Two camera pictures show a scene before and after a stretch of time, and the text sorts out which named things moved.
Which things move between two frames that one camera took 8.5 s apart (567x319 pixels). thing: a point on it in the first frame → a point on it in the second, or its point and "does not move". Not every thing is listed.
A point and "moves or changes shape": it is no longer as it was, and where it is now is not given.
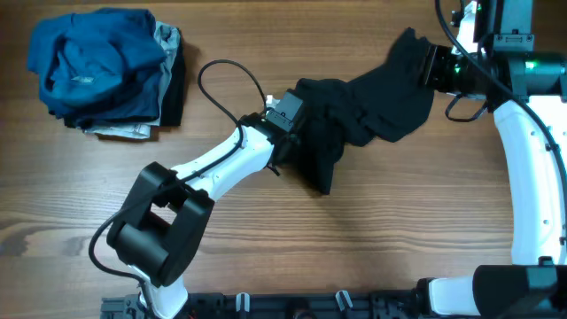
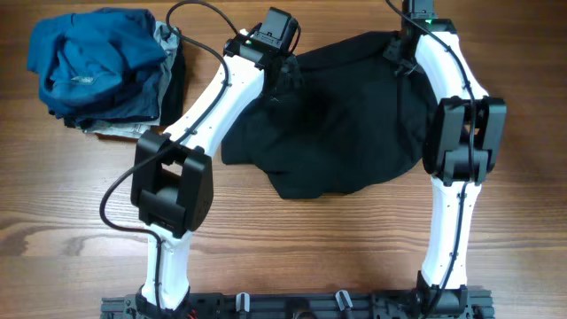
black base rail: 236,305 does not move
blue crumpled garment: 97,66 does not move
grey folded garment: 168,37 does not move
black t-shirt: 384,104 moves or changes shape
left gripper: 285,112 → 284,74
